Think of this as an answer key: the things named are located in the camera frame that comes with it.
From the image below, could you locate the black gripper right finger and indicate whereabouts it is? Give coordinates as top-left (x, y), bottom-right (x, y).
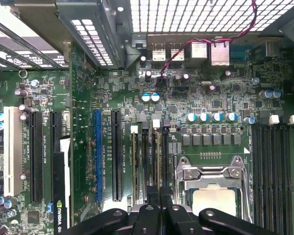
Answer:
top-left (160, 187), bottom-right (273, 235)

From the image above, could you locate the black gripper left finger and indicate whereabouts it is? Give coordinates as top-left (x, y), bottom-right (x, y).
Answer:
top-left (66, 185), bottom-right (161, 235)

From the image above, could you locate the white clip RAM slot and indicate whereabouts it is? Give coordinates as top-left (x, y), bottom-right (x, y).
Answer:
top-left (130, 124), bottom-right (140, 205)
top-left (151, 118), bottom-right (163, 188)
top-left (261, 114), bottom-right (280, 235)
top-left (282, 114), bottom-right (294, 235)

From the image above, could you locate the CPU socket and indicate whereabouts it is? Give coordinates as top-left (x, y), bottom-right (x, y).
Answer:
top-left (172, 155), bottom-right (253, 225)

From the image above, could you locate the silver CPU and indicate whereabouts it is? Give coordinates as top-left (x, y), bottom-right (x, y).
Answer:
top-left (192, 187), bottom-right (238, 217)

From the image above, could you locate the metal socket cover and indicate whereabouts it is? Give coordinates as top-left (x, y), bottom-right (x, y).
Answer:
top-left (182, 165), bottom-right (250, 221)

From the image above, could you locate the long black expansion slot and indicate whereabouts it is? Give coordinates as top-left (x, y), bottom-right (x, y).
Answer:
top-left (28, 111), bottom-right (44, 204)
top-left (111, 109), bottom-right (123, 203)

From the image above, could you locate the metal locking lever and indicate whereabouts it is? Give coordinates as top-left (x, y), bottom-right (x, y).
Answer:
top-left (239, 168), bottom-right (253, 223)

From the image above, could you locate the blue expansion slot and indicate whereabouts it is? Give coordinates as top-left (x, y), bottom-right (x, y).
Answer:
top-left (94, 110), bottom-right (104, 203)

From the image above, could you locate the black NVIDIA graphics card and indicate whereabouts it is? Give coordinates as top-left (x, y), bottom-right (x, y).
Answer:
top-left (51, 138), bottom-right (72, 235)

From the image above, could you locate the short black expansion slot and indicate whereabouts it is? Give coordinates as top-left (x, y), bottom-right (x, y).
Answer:
top-left (49, 111), bottom-right (64, 154)

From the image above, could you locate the green motherboard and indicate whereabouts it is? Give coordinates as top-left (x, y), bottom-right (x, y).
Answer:
top-left (0, 41), bottom-right (294, 235)

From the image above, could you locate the white expansion slot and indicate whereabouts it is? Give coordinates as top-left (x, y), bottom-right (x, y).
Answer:
top-left (3, 106), bottom-right (24, 198)

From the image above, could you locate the silver rear port block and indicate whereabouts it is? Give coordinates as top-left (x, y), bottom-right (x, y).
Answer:
top-left (191, 41), bottom-right (208, 61)
top-left (170, 42), bottom-right (185, 62)
top-left (210, 41), bottom-right (231, 67)
top-left (151, 42), bottom-right (167, 62)

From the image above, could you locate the blue rear connector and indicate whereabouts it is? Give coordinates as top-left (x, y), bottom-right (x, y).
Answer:
top-left (230, 45), bottom-right (248, 61)

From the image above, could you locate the red and black wire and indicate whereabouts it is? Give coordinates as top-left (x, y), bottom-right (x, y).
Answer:
top-left (158, 0), bottom-right (258, 82)

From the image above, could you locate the black intrusion switch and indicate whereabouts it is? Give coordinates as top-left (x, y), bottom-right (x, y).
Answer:
top-left (131, 34), bottom-right (148, 50)

